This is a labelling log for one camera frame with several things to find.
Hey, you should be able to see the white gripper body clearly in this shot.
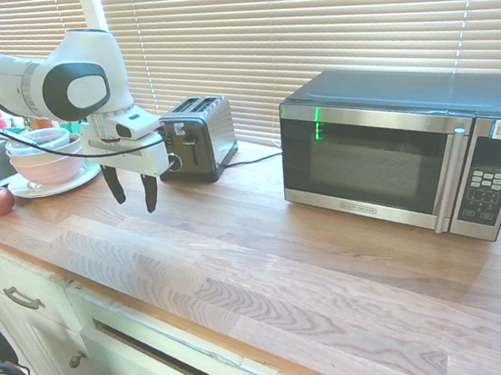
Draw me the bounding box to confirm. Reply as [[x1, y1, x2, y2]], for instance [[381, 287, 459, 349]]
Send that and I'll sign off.
[[78, 110, 172, 187]]

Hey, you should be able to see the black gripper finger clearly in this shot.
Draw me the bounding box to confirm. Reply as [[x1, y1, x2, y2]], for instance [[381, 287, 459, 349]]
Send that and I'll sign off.
[[140, 172, 164, 215], [101, 163, 127, 207]]

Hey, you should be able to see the stainless steel two-slot toaster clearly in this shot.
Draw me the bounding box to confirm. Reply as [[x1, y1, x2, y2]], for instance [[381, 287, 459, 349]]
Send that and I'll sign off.
[[151, 91, 243, 191]]

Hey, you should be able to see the white plate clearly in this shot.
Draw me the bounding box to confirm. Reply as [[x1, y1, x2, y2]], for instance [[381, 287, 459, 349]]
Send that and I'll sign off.
[[5, 159, 104, 202]]

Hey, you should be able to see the pink bowl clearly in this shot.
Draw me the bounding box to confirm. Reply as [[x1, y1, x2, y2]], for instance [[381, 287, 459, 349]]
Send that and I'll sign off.
[[8, 144, 92, 191]]

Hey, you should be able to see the clear plastic lidded container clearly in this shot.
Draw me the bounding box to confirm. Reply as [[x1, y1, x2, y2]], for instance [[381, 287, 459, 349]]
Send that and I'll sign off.
[[25, 124, 73, 151]]

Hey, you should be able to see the white bowl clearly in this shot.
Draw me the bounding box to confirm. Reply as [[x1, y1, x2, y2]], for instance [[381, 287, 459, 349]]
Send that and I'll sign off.
[[3, 129, 85, 167]]

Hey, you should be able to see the white kitchen cabinet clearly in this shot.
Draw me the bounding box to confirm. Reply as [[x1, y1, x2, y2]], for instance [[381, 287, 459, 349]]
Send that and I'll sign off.
[[0, 192, 329, 375]]

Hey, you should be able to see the round metal cabinet knob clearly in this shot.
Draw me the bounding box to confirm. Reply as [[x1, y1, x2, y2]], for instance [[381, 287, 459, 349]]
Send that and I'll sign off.
[[66, 350, 89, 370]]

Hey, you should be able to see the white open drawer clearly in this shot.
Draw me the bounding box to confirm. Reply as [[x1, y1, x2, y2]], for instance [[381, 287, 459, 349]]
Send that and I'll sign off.
[[78, 302, 242, 375]]

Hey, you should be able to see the narrow beige window blind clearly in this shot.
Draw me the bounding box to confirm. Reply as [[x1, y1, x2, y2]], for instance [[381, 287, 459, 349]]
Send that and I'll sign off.
[[0, 0, 94, 68]]

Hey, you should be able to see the wide beige window blind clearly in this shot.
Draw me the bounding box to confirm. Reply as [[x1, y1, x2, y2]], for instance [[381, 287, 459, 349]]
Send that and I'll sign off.
[[98, 0, 501, 168]]

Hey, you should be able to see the stainless steel black microwave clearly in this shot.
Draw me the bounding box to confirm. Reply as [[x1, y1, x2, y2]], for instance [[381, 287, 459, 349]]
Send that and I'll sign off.
[[269, 47, 501, 267]]

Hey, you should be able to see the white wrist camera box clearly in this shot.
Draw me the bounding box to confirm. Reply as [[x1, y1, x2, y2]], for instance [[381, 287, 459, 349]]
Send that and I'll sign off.
[[113, 108, 164, 143]]

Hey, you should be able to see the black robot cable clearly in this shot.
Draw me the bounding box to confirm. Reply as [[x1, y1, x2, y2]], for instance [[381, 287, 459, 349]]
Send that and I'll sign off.
[[0, 77, 168, 173]]

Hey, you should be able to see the black toaster power cable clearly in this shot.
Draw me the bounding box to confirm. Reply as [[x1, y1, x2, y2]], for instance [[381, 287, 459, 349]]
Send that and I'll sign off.
[[221, 150, 286, 171]]

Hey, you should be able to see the metal handle of closed drawer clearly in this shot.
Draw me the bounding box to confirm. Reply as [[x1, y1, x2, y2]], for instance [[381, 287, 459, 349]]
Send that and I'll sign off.
[[1, 281, 47, 315]]

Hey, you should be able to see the white window frame post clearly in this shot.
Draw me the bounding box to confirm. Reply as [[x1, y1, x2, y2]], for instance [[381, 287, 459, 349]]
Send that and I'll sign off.
[[76, 0, 112, 36]]

